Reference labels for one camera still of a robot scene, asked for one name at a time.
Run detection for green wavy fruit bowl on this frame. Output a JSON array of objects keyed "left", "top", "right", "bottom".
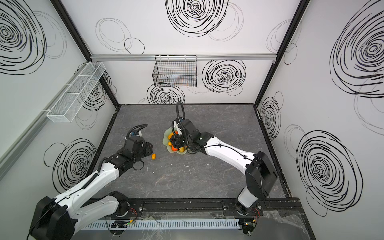
[{"left": 163, "top": 128, "right": 187, "bottom": 155}]

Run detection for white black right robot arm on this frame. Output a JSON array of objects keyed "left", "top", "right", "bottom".
[{"left": 170, "top": 119, "right": 278, "bottom": 215}]

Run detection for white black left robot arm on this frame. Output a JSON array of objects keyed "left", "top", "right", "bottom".
[{"left": 27, "top": 136, "right": 153, "bottom": 240}]

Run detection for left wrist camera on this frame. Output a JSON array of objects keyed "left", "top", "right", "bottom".
[{"left": 129, "top": 130, "right": 142, "bottom": 138}]

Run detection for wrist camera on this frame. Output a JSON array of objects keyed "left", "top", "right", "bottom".
[
  {"left": 129, "top": 130, "right": 142, "bottom": 138},
  {"left": 171, "top": 121, "right": 183, "bottom": 136}
]

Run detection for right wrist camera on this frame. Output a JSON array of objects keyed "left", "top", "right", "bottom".
[{"left": 171, "top": 121, "right": 183, "bottom": 136}]

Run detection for black wire wall basket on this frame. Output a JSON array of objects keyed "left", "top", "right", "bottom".
[{"left": 152, "top": 55, "right": 198, "bottom": 88}]

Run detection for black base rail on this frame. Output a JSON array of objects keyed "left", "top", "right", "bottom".
[{"left": 127, "top": 198, "right": 303, "bottom": 217}]

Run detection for white mesh wall shelf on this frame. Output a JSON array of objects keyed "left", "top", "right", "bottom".
[{"left": 47, "top": 62, "right": 106, "bottom": 123}]

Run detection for white slotted cable duct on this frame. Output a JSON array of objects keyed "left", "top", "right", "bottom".
[{"left": 82, "top": 219, "right": 241, "bottom": 231}]

